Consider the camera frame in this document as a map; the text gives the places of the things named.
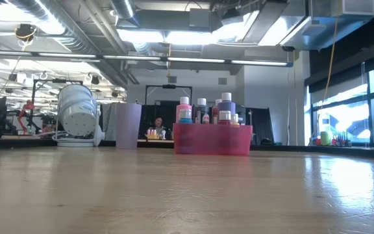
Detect blue paint bottle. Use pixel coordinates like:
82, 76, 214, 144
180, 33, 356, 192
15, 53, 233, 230
177, 109, 193, 125

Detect tall pink paint bottle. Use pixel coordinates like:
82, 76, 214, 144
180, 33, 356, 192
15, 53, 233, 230
175, 96, 193, 124

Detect tall grey paint bottle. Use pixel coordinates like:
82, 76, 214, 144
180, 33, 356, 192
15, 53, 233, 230
193, 97, 210, 125

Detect person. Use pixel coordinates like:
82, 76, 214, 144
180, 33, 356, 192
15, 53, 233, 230
147, 116, 168, 140

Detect pink plastic bin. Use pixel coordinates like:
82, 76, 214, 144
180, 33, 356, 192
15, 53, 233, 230
173, 123, 253, 156

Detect long ceiling light bar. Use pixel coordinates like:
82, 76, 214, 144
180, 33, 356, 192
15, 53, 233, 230
0, 48, 293, 68

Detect lavender plastic cup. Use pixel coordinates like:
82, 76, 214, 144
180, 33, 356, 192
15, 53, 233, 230
115, 103, 143, 150

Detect colourful small toys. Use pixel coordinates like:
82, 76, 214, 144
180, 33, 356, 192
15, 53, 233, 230
311, 134, 353, 148

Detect black ceiling device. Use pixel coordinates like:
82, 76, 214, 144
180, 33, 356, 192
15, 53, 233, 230
14, 22, 38, 42

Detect white ceiling box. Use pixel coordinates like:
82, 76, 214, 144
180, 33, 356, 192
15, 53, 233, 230
331, 0, 374, 18

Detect silver ventilation duct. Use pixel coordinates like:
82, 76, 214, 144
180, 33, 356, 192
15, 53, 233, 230
110, 0, 136, 20
6, 0, 100, 55

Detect yellow hanging cable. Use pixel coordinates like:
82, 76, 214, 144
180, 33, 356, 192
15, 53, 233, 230
316, 15, 340, 139

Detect black aluminium table frame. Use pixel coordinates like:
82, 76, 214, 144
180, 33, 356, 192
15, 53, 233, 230
0, 135, 374, 160

